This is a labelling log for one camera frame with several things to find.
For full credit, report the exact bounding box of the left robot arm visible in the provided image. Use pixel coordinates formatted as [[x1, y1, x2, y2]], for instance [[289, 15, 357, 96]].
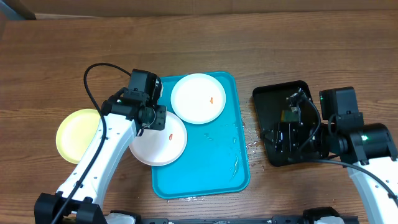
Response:
[[34, 88, 166, 223]]

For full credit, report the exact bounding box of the yellow-green plate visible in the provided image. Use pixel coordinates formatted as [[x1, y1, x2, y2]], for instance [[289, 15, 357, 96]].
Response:
[[55, 109, 100, 164]]

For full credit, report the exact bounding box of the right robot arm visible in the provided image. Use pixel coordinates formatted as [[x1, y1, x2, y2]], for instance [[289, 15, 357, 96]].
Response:
[[252, 83, 397, 223]]

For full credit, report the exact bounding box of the teal plastic tray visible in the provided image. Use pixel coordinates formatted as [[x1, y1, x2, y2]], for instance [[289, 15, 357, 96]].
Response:
[[152, 71, 251, 199]]

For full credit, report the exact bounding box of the white plate with red stain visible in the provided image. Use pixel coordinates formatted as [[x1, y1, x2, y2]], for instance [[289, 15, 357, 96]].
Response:
[[129, 111, 188, 166]]

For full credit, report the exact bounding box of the yellow-green sponge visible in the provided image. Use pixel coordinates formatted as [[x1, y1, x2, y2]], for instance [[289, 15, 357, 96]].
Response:
[[280, 110, 298, 122]]

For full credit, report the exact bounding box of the white plate far side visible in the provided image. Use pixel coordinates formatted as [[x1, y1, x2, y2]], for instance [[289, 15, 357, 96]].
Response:
[[170, 73, 226, 124]]

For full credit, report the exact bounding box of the black water tray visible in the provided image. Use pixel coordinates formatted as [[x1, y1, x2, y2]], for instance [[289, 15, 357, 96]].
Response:
[[252, 80, 322, 167]]

